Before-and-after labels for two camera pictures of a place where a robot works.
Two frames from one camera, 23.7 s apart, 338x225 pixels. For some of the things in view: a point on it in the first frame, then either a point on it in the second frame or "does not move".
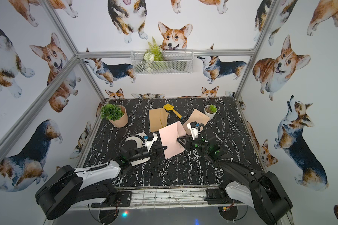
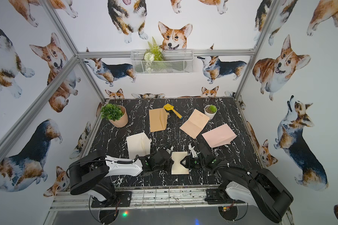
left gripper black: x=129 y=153 → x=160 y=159
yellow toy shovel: x=168 y=107 does not move
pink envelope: x=169 y=135 → x=220 y=136
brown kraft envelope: x=157 y=119 does not move
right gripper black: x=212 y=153 → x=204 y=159
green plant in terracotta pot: x=116 y=114 does not move
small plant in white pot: x=210 y=110 does not move
